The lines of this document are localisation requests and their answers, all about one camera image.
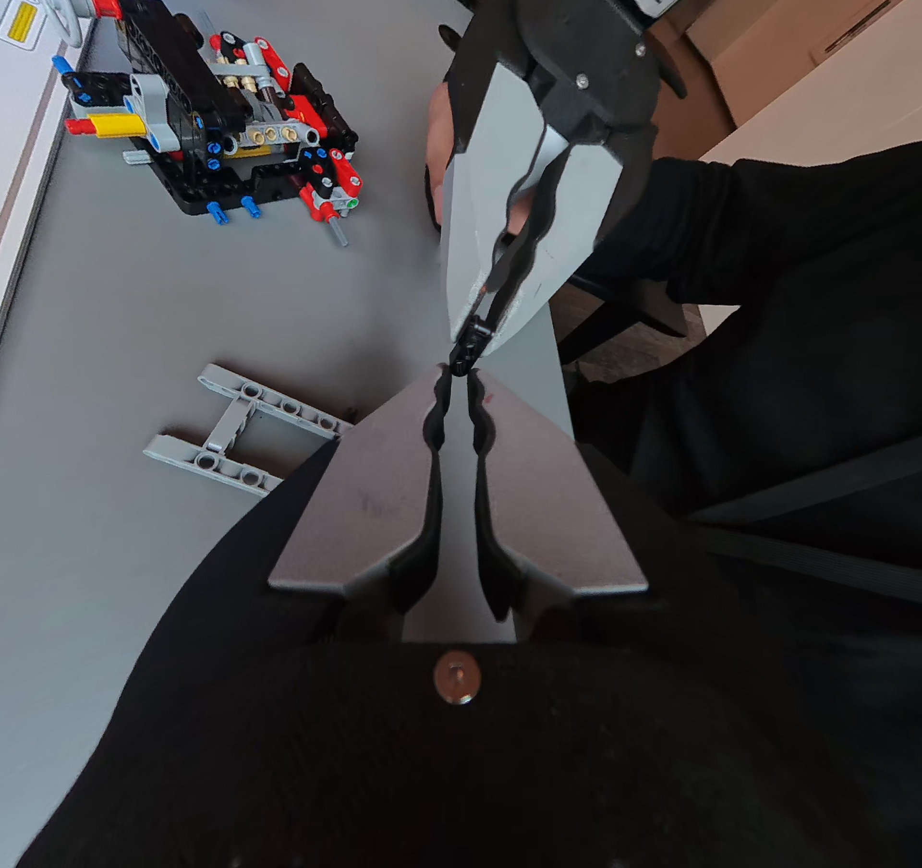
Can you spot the black and red lego model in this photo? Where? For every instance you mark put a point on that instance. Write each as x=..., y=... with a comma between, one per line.
x=166, y=61

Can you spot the small black lego pin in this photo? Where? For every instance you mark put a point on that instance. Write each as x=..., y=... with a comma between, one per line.
x=468, y=349

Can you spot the white instruction booklet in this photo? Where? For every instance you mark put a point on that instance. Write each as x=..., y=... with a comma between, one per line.
x=21, y=90

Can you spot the person's right forearm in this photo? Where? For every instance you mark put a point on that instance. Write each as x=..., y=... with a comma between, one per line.
x=756, y=234

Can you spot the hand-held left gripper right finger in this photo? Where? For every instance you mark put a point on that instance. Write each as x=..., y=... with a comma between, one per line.
x=562, y=515

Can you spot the grey lego frame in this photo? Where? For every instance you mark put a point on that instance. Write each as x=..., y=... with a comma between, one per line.
x=229, y=423

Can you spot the person's right hand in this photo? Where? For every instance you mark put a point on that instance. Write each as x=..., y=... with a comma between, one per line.
x=436, y=141

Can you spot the black office chair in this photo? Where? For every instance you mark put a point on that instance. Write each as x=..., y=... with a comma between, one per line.
x=627, y=313

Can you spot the cardboard box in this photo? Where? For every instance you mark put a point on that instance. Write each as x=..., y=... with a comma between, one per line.
x=792, y=18

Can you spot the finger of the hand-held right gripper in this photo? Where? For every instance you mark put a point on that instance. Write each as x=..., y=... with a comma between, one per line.
x=479, y=184
x=576, y=213

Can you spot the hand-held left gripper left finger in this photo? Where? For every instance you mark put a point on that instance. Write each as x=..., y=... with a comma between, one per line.
x=360, y=508

